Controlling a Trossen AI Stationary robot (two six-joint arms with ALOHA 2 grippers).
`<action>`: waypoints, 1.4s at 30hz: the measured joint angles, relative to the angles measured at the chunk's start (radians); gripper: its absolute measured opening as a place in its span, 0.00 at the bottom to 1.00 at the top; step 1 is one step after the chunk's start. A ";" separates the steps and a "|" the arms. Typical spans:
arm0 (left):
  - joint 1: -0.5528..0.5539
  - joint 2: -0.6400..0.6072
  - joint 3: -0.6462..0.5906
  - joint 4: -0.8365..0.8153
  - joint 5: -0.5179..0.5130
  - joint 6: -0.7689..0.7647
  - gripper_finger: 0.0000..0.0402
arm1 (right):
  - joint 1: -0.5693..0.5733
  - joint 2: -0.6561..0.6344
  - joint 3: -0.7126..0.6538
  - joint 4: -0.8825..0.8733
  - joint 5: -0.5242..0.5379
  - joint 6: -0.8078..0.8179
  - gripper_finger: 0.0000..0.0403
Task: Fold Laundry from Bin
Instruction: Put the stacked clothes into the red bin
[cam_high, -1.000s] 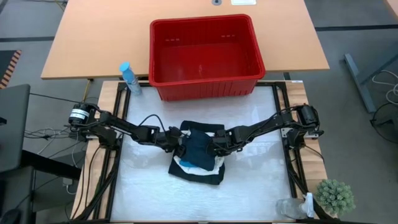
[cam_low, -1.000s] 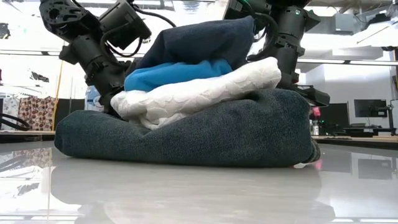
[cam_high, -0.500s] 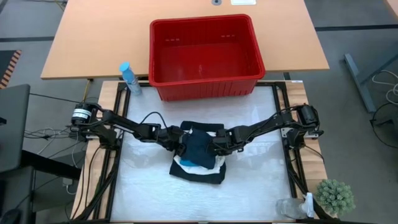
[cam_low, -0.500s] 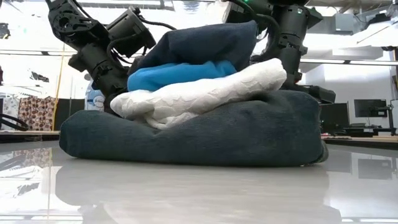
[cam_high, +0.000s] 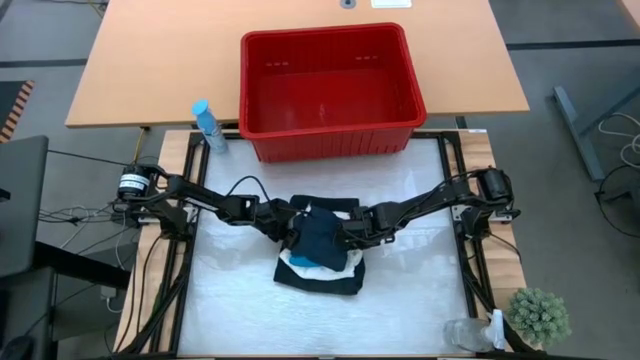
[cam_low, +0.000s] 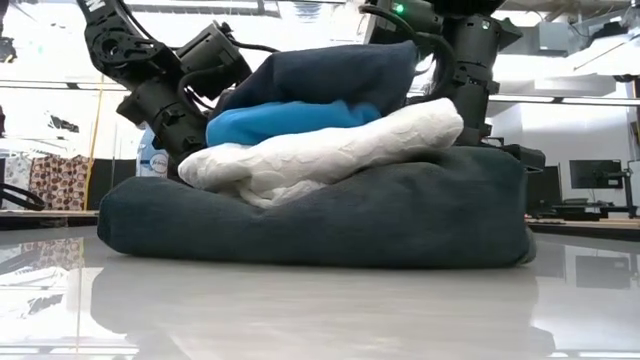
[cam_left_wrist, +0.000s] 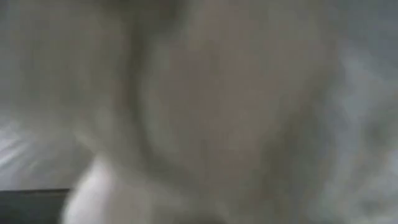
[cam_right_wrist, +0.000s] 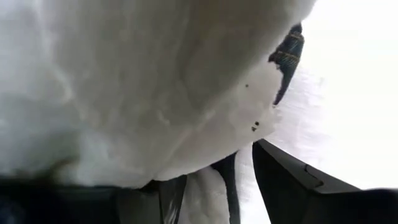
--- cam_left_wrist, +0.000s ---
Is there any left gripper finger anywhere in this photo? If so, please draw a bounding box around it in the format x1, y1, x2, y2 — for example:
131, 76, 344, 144
0, 188, 72, 224

